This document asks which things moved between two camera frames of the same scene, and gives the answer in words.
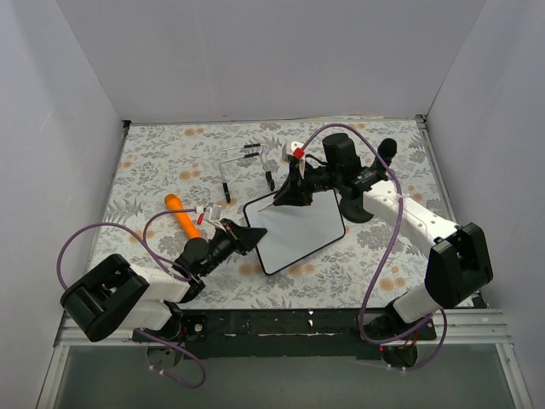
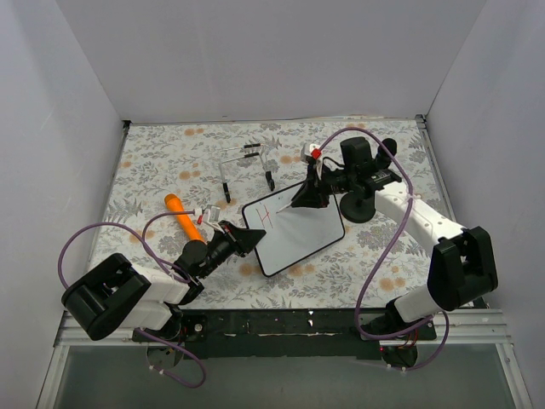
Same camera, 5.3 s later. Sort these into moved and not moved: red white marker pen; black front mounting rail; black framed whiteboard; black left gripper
Moved: red white marker pen
Not moved: black left gripper; black framed whiteboard; black front mounting rail
